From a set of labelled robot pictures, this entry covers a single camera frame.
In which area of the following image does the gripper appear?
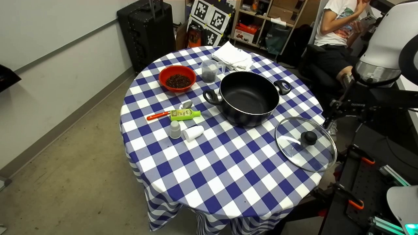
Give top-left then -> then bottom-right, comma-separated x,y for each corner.
323,76 -> 418,131

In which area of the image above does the glass pot lid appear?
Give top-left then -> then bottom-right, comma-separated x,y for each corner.
275,117 -> 337,172

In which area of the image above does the black cooking pot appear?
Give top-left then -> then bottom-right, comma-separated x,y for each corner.
203,71 -> 292,127

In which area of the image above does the orange tipped black clamp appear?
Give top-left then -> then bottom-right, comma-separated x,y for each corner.
332,184 -> 365,210
348,145 -> 376,165

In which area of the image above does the black bag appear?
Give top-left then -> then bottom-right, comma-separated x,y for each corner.
280,24 -> 314,66

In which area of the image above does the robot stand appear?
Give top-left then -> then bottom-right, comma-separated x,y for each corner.
318,123 -> 418,235

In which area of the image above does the person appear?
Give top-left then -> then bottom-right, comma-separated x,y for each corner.
313,0 -> 371,86

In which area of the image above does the grey green bag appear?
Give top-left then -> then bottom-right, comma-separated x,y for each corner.
265,24 -> 291,55

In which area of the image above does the folded white cloth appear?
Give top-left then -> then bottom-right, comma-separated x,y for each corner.
212,41 -> 254,71

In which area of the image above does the wooden shelf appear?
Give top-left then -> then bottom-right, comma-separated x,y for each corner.
230,0 -> 309,56

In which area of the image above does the red box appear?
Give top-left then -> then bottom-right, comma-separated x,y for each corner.
233,23 -> 258,44

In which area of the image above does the blue white checked tablecloth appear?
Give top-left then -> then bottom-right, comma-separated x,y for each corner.
120,46 -> 338,235

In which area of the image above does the clear plastic measuring cup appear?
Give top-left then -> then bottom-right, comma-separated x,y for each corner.
201,59 -> 226,83

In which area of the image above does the small white cup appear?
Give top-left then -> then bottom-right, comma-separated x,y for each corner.
183,125 -> 205,142

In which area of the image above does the green bottle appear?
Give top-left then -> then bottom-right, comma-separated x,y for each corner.
170,109 -> 201,121

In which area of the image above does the marker pattern board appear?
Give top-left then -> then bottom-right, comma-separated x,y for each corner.
187,0 -> 235,47

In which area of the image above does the heap of coffee beans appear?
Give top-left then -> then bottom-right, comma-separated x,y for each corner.
165,74 -> 192,89

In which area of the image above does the small grey cup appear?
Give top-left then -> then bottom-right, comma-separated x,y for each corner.
169,120 -> 182,139

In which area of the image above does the red bowl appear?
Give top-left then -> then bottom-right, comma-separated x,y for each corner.
158,65 -> 197,93

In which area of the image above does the black hard case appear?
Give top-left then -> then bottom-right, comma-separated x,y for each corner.
117,0 -> 176,75

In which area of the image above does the red handled spoon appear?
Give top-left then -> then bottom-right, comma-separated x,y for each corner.
146,101 -> 194,121

